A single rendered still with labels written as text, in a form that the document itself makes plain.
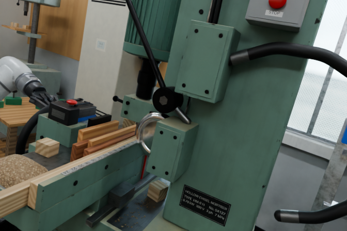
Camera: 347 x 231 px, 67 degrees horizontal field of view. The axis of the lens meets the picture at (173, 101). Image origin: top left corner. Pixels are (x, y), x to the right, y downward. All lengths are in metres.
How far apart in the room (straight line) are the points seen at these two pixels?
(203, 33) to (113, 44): 1.84
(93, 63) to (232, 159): 2.02
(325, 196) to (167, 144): 0.92
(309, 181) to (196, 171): 1.45
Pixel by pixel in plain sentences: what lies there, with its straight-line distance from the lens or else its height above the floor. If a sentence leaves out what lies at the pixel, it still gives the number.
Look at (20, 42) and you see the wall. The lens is 3.96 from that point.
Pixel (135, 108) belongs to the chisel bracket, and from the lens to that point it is 0.78.
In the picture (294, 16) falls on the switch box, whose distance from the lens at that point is 0.53.
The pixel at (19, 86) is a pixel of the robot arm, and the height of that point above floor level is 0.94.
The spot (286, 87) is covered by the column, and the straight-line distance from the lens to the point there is 0.58.
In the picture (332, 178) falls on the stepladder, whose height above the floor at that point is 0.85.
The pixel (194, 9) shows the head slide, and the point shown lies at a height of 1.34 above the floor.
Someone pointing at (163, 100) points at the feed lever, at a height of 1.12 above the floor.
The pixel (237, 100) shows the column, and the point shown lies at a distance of 0.59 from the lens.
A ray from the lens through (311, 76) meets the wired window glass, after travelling 2.00.
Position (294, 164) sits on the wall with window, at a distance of 2.02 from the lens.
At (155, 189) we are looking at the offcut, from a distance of 0.80.
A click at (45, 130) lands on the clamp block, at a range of 0.86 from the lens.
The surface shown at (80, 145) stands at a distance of 0.71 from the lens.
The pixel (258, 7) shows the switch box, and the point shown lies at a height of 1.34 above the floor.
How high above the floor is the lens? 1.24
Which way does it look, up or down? 12 degrees down
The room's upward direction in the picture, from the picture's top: 13 degrees clockwise
